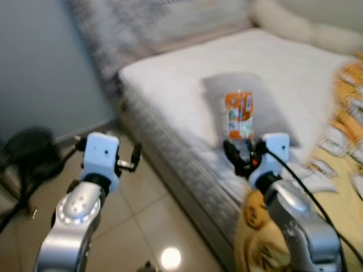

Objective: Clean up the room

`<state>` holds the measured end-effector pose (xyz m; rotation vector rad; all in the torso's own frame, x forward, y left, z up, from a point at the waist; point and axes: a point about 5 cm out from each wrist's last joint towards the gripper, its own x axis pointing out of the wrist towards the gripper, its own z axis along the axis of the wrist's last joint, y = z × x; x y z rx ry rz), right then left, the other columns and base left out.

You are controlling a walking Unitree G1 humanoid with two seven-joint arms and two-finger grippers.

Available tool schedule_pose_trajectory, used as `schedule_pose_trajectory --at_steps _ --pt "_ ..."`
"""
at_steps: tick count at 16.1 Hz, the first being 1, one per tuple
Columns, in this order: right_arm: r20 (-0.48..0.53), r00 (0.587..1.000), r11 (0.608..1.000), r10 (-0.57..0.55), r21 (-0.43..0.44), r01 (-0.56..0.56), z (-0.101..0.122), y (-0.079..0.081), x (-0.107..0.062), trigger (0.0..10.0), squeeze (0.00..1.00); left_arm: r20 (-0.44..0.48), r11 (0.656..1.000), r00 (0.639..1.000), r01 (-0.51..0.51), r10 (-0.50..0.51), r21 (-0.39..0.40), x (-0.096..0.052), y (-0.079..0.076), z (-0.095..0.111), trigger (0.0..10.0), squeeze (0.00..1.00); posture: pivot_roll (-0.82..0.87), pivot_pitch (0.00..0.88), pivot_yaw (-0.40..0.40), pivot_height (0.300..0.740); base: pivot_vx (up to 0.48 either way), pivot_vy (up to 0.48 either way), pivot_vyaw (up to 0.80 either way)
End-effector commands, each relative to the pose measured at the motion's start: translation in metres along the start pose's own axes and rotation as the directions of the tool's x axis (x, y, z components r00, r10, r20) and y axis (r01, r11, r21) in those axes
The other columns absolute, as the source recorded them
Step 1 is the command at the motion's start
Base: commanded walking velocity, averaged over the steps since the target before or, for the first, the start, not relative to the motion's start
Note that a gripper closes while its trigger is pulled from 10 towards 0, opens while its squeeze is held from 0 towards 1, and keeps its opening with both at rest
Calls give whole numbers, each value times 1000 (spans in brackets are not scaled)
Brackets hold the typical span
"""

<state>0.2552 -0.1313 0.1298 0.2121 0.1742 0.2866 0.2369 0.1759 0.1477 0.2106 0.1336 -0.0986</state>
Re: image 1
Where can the orange label plastic bottle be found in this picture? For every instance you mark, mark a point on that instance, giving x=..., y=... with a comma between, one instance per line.
x=238, y=113

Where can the grey pillow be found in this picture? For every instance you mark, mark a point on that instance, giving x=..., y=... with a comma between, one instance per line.
x=272, y=96

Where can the yellow cartoon egg quilt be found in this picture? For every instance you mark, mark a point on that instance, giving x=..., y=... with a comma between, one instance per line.
x=334, y=170

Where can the grey quilted bed base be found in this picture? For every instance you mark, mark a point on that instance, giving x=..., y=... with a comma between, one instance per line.
x=193, y=221

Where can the white quilted mattress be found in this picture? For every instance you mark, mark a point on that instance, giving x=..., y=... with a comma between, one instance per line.
x=187, y=62

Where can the grey patterned headboard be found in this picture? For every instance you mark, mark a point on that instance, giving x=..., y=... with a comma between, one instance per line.
x=130, y=28

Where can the cream long bolster pillow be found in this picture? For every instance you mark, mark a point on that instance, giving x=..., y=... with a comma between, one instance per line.
x=295, y=25

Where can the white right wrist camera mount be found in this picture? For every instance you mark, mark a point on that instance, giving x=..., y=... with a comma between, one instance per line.
x=276, y=150

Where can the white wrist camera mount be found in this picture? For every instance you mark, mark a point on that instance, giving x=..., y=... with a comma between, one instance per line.
x=101, y=153
x=276, y=150

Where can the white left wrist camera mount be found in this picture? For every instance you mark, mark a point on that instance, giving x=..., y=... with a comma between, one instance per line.
x=101, y=153

